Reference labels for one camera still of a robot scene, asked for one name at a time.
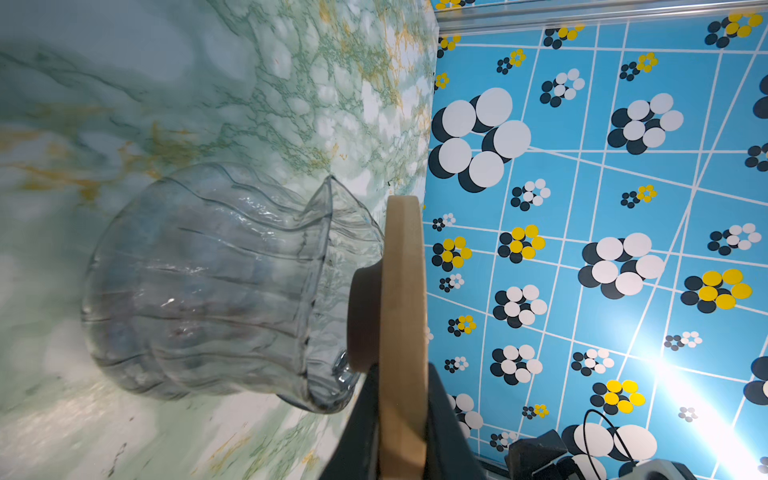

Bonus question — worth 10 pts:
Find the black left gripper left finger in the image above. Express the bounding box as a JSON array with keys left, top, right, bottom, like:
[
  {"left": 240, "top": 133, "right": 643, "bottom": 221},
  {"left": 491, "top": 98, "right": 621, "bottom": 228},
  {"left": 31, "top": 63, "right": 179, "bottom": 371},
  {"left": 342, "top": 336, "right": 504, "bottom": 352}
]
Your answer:
[{"left": 319, "top": 365, "right": 380, "bottom": 480}]

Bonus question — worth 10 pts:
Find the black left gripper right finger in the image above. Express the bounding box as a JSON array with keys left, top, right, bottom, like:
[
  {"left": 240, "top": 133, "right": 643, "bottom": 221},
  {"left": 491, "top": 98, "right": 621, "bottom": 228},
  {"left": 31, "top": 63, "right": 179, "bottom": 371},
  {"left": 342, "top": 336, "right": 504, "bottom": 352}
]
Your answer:
[{"left": 424, "top": 364, "right": 486, "bottom": 480}]

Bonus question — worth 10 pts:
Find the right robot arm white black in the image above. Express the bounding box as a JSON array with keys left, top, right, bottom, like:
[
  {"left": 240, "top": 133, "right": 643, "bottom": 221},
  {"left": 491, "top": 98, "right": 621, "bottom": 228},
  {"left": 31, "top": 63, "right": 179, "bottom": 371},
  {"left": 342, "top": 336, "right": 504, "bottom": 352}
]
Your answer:
[{"left": 492, "top": 409, "right": 695, "bottom": 480}]

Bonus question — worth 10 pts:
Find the clear glass carafe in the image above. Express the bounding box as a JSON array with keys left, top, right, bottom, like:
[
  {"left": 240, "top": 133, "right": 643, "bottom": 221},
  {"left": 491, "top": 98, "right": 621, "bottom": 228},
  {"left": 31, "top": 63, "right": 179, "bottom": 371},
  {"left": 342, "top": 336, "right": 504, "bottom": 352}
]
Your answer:
[{"left": 82, "top": 163, "right": 384, "bottom": 414}]

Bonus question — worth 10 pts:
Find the round wooden dripper holder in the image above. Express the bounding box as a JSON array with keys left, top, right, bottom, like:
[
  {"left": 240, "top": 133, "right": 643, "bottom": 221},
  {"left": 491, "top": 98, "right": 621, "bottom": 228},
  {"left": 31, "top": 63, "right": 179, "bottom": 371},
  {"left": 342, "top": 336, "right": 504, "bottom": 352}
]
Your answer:
[{"left": 347, "top": 196, "right": 428, "bottom": 479}]

